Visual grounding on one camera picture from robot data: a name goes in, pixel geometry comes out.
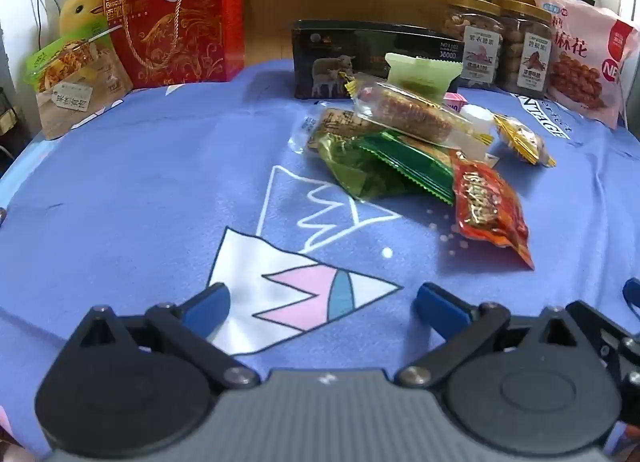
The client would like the gold-wrapped snack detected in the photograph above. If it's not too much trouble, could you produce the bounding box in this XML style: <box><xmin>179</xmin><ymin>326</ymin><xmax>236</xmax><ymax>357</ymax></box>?
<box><xmin>492</xmin><ymin>113</ymin><xmax>557</xmax><ymax>169</ymax></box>

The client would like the red biscuit box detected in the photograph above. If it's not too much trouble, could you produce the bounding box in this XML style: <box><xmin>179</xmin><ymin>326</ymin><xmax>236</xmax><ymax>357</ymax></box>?
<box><xmin>102</xmin><ymin>0</ymin><xmax>245</xmax><ymax>90</ymax></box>

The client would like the blue printed cloth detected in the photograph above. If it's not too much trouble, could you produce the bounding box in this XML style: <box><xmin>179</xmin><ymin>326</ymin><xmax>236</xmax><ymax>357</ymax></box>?
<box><xmin>0</xmin><ymin>60</ymin><xmax>640</xmax><ymax>449</ymax></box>

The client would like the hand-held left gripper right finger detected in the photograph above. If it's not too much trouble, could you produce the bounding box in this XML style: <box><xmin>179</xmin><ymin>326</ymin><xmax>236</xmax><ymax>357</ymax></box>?
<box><xmin>396</xmin><ymin>283</ymin><xmax>607</xmax><ymax>389</ymax></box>

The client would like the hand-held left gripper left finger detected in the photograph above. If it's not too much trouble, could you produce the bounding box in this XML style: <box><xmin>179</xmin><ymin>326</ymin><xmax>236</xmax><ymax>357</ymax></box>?
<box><xmin>65</xmin><ymin>282</ymin><xmax>262</xmax><ymax>389</ymax></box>

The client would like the pink twisted dough bag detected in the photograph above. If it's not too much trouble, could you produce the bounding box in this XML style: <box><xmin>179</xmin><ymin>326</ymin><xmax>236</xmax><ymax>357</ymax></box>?
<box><xmin>530</xmin><ymin>0</ymin><xmax>640</xmax><ymax>129</ymax></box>

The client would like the clear nut jar gold lid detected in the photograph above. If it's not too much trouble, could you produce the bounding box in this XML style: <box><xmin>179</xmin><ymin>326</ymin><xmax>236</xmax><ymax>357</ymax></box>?
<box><xmin>497</xmin><ymin>0</ymin><xmax>553</xmax><ymax>96</ymax></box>
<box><xmin>444</xmin><ymin>0</ymin><xmax>503</xmax><ymax>90</ymax></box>

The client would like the small white packet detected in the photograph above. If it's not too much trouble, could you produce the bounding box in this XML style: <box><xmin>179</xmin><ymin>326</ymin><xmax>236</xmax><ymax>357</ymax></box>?
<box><xmin>460</xmin><ymin>105</ymin><xmax>496</xmax><ymax>135</ymax></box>

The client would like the green serrated-edge packet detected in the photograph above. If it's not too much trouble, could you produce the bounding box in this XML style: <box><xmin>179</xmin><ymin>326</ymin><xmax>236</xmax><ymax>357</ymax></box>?
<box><xmin>359</xmin><ymin>131</ymin><xmax>458</xmax><ymax>205</ymax></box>

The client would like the black box with sheep picture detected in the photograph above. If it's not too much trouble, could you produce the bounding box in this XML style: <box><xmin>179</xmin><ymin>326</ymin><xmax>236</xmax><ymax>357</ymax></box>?
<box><xmin>291</xmin><ymin>20</ymin><xmax>466</xmax><ymax>100</ymax></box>

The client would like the pale green pastry packet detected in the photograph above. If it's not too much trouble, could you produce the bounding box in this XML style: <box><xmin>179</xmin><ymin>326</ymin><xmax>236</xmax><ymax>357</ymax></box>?
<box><xmin>384</xmin><ymin>52</ymin><xmax>463</xmax><ymax>100</ymax></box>

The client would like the yellow plush chick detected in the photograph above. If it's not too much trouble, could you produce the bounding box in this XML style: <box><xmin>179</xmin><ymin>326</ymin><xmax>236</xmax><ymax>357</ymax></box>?
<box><xmin>59</xmin><ymin>0</ymin><xmax>110</xmax><ymax>39</ymax></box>

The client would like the clear-wrapped biscuit packet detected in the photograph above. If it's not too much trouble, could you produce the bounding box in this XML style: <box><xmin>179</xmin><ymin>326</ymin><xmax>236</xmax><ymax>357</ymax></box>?
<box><xmin>289</xmin><ymin>101</ymin><xmax>381</xmax><ymax>155</ymax></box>

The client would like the clear-wrapped round cake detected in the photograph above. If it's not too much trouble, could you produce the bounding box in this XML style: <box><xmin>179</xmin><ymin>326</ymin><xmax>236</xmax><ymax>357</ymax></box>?
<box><xmin>345</xmin><ymin>77</ymin><xmax>493</xmax><ymax>145</ymax></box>

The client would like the olive green snack packet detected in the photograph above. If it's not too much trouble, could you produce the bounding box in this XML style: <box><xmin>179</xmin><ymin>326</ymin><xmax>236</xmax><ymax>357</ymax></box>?
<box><xmin>317</xmin><ymin>132</ymin><xmax>416</xmax><ymax>200</ymax></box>

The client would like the red snack packet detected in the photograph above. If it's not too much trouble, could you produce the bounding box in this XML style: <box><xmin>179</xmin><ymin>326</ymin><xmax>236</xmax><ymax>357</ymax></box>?
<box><xmin>452</xmin><ymin>152</ymin><xmax>536</xmax><ymax>270</ymax></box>

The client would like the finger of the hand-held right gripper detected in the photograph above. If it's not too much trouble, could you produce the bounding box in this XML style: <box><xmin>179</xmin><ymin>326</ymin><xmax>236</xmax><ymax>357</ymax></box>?
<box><xmin>621</xmin><ymin>277</ymin><xmax>640</xmax><ymax>317</ymax></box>
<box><xmin>566</xmin><ymin>299</ymin><xmax>640</xmax><ymax>439</ymax></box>

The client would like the kraft paper snack bag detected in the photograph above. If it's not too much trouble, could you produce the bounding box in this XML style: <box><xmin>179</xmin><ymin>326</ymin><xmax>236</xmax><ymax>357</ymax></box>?
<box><xmin>26</xmin><ymin>25</ymin><xmax>135</xmax><ymax>140</ymax></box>

